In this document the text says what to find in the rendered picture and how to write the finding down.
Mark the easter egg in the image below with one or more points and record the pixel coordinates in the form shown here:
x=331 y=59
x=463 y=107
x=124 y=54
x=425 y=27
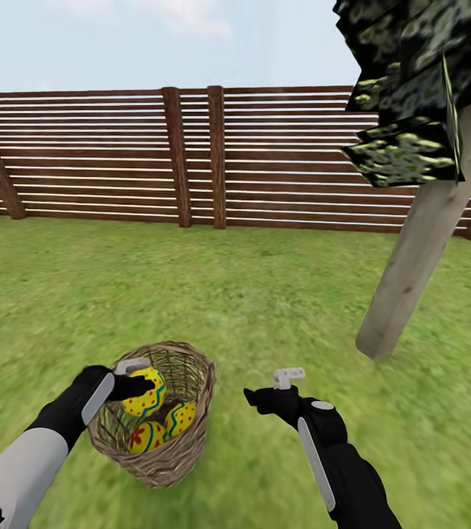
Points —
x=179 y=418
x=146 y=406
x=146 y=436

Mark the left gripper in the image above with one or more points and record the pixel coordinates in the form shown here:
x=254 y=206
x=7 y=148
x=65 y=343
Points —
x=134 y=387

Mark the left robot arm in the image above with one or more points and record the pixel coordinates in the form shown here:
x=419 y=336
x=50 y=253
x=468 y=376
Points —
x=29 y=465

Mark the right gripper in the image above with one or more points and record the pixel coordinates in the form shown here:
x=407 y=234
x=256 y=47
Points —
x=269 y=400

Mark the wicker basket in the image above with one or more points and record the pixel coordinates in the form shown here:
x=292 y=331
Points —
x=190 y=377

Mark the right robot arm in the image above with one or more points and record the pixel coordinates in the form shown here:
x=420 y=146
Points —
x=350 y=486

